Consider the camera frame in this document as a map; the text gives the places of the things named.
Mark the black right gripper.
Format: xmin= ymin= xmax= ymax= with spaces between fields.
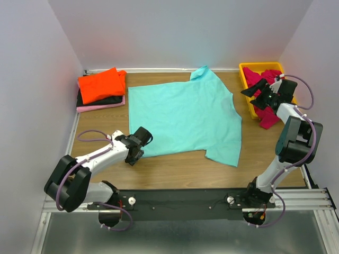
xmin=240 ymin=78 xmax=279 ymax=111

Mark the teal t shirt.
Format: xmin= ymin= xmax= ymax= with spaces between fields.
xmin=128 ymin=66 xmax=242 ymax=167

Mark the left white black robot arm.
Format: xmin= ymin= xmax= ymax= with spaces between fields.
xmin=44 ymin=127 xmax=153 ymax=212

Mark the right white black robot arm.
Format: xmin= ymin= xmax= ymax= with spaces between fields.
xmin=239 ymin=74 xmax=323 ymax=207

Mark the magenta crumpled t shirt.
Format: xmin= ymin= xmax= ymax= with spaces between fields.
xmin=243 ymin=67 xmax=282 ymax=130

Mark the yellow plastic bin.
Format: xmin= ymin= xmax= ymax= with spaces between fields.
xmin=239 ymin=62 xmax=297 ymax=123

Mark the black folded t shirt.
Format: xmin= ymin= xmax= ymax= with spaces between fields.
xmin=76 ymin=90 xmax=124 ymax=107

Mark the orange folded t shirt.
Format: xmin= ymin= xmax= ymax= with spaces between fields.
xmin=78 ymin=67 xmax=127 ymax=104

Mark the pink folded t shirt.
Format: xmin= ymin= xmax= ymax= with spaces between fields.
xmin=76 ymin=96 xmax=126 ymax=113

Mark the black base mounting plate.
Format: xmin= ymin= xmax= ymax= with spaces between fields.
xmin=87 ymin=188 xmax=275 ymax=225

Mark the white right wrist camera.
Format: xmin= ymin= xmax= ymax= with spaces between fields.
xmin=269 ymin=74 xmax=285 ymax=94

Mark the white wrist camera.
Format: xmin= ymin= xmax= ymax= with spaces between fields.
xmin=106 ymin=130 xmax=124 ymax=141
xmin=269 ymin=74 xmax=285 ymax=94

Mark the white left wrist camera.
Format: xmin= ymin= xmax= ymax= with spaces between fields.
xmin=106 ymin=130 xmax=124 ymax=141

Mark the aluminium frame rail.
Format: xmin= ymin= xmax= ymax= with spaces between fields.
xmin=42 ymin=189 xmax=335 ymax=213

